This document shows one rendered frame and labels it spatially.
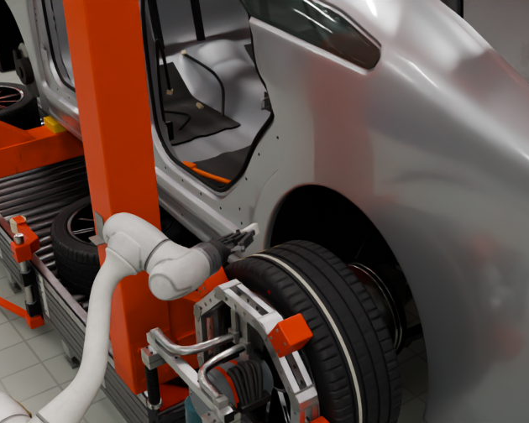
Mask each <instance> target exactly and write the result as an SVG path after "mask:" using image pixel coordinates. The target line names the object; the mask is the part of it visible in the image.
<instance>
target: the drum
mask: <svg viewBox="0 0 529 423"><path fill-rule="evenodd" d="M239 361H243V360H241V359H240V358H239V357H237V358H235V359H233V360H230V361H228V362H226V363H223V364H221V365H219V366H217V367H215V368H213V369H211V370H210V371H209V372H208V374H207V377H208V379H209V380H210V381H211V382H212V383H213V384H214V385H215V386H216V387H217V389H218V390H219V391H220V392H222V393H223V394H224V395H225V396H226V397H227V398H228V403H229V402H232V403H233V405H234V406H235V407H236V408H237V403H238V402H239V401H238V396H237V392H236V389H235V387H234V384H233V381H232V379H231V378H230V376H228V375H227V371H228V369H229V368H231V367H233V366H235V365H236V364H237V362H239ZM260 365H261V368H262V370H263V384H264V390H267V391H268V392H269V393H270V392H271V391H272V389H273V388H274V380H273V376H272V373H271V371H270V368H269V366H268V364H267V363H266V361H265V360H264V361H263V362H262V363H261V364H260ZM189 394H190V397H191V402H192V404H193V406H194V408H195V410H196V412H197V414H198V415H199V416H200V417H201V419H202V415H204V414H206V413H207V412H210V411H212V410H211V409H210V408H209V407H208V406H207V405H206V404H205V403H204V402H203V401H202V400H201V398H200V397H199V396H198V395H197V394H196V393H195V392H194V391H193V390H192V389H191V388H190V387H189Z"/></svg>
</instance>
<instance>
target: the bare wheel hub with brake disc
mask: <svg viewBox="0 0 529 423"><path fill-rule="evenodd" d="M347 266H348V267H349V268H350V269H351V270H352V271H353V272H354V274H356V276H357V277H358V278H359V279H360V282H362V283H363V285H364V287H365V288H366V289H367V291H368V292H369V293H370V295H371V298H372V299H373V300H374V302H375V304H376V305H377V308H378V309H379V310H380V313H381V316H382V317H383V318H384V320H385V324H386V327H387V328H388V330H389V332H390V337H391V339H392V341H393V344H394V349H395V351H397V349H398V348H399V346H400V344H401V338H402V322H401V314H400V311H399V308H398V305H397V303H396V301H395V298H394V296H393V295H392V293H391V291H390V289H389V287H388V286H387V284H386V283H385V282H384V281H383V280H382V278H381V277H380V276H379V275H378V274H377V273H376V272H375V271H373V270H372V269H371V268H370V267H368V266H366V265H364V264H361V263H350V264H347Z"/></svg>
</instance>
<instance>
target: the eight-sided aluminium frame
mask: <svg viewBox="0 0 529 423"><path fill-rule="evenodd" d="M213 289H214V290H212V291H211V292H210V293H209V294H207V295H206V296H205V297H203V298H202V299H201V300H199V301H198V302H197V303H196V304H195V305H194V311H193V314H194V317H195V327H196V344H198V343H200V342H205V341H207V337H208V340H210V339H213V338H215V337H219V333H218V320H217V309H218V308H220V307H221V306H223V305H224V304H225V303H226V304H227V305H228V306H230V307H231V308H233V309H234V310H235V311H236V312H237V313H238V314H239V315H240V316H241V317H243V318H244V319H245V320H246V321H247V322H248V323H249V324H250V325H251V326H252V327H253V328H254V329H256V330H257V331H258V333H259V334H260V335H261V336H262V338H263V340H264V344H265V346H266V347H267V349H268V352H269V354H270V356H271V358H272V361H273V363H274V365H275V367H276V370H277V372H278V374H279V375H280V379H281V381H282V383H283V385H284V386H285V390H286V392H287V394H288V395H289V399H290V402H291V423H308V422H310V421H312V420H315V419H316V418H317V404H318V403H319V401H318V397H317V391H316V388H315V384H313V383H312V381H311V379H310V377H309V375H308V372H307V370H306V368H305V366H304V364H303V362H302V360H301V357H300V355H299V353H298V351H295V352H292V353H290V354H288V355H286V358H287V360H288V362H289V364H290V366H291V369H292V371H293V373H294V375H295V376H296V380H297V382H298V384H299V385H297V383H296V380H295V378H294V376H293V374H292V372H291V369H290V367H289V365H288V363H287V361H286V359H285V357H282V358H279V357H278V355H277V353H276V351H275V349H274V348H273V346H272V344H271V342H270V340H269V338H268V334H269V333H270V331H271V330H272V329H273V328H274V326H275V325H276V324H277V323H278V322H279V321H283V318H282V316H281V315H280V314H279V313H278V312H277V311H274V310H273V309H272V308H271V307H270V306H268V305H267V304H266V303H264V302H263V301H262V300H261V299H260V298H259V297H258V296H257V295H255V294H254V293H253V292H252V291H250V290H249V289H248V288H246V287H245V286H244V285H243V283H242V282H239V281H238V280H236V279H233V280H231V281H228V282H227V283H224V284H221V285H219V286H217V287H215V288H213ZM251 306H252V307H253V308H254V309H253V308H252V307H251ZM206 318H207V322H206ZM219 353H220V347H215V348H213V349H210V350H209V351H208V350H207V351H205V352H200V353H198V354H197V357H196V358H197V361H198V364H199V367H201V366H202V365H203V364H204V363H205V362H206V361H207V360H208V359H210V358H212V357H214V356H215V355H217V354H219ZM241 419H242V420H241V423H253V422H252V421H251V420H250V419H249V418H248V417H247V416H246V414H244V415H242V414H241Z"/></svg>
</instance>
